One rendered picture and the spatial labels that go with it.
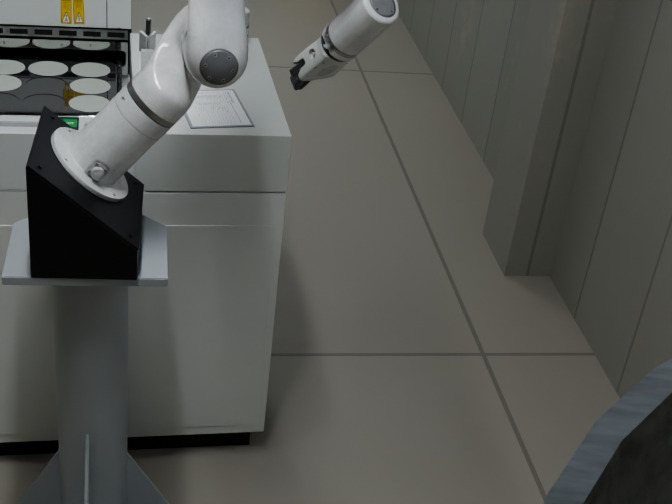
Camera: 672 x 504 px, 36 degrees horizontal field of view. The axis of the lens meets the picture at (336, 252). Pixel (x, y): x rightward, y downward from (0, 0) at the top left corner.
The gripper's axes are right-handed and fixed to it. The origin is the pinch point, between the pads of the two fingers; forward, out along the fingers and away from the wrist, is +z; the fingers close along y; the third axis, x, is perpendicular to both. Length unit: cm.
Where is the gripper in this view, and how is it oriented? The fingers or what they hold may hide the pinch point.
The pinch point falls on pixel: (299, 79)
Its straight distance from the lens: 226.6
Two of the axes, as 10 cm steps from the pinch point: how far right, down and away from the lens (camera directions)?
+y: 7.6, -2.2, 6.1
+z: -5.3, 3.3, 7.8
